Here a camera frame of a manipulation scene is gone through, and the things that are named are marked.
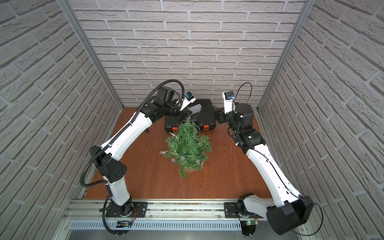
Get clear string light wire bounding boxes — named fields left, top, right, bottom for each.
left=158, top=125, right=211, bottom=173

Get small green christmas tree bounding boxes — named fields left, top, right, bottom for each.
left=163, top=118, right=212, bottom=179

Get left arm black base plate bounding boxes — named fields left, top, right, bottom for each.
left=105, top=202, right=148, bottom=218

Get black corrugated cable conduit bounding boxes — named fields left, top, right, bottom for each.
left=79, top=79, right=186, bottom=188

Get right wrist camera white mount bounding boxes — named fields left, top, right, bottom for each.
left=222, top=91, right=235, bottom=114

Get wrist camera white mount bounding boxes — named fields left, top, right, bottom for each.
left=222, top=91, right=235, bottom=114
left=180, top=92, right=196, bottom=110

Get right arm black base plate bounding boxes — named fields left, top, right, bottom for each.
left=224, top=202, right=257, bottom=219

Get aluminium corner post left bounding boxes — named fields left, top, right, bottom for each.
left=57, top=0, right=124, bottom=110

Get black tool case orange latches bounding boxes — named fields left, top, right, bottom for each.
left=164, top=99, right=216, bottom=133

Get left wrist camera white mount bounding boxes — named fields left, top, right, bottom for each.
left=180, top=92, right=196, bottom=110

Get round wooden tree base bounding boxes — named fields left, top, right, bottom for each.
left=184, top=166, right=199, bottom=173

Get clear plastic battery box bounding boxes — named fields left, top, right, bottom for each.
left=188, top=104, right=203, bottom=115

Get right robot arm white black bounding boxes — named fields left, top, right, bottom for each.
left=214, top=104, right=315, bottom=235

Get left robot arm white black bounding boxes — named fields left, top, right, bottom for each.
left=90, top=86, right=196, bottom=217

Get aluminium corner post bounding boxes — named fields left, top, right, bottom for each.
left=57, top=0, right=124, bottom=110
left=257, top=0, right=316, bottom=113

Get aluminium corner post right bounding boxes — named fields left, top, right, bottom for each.
left=257, top=0, right=316, bottom=113

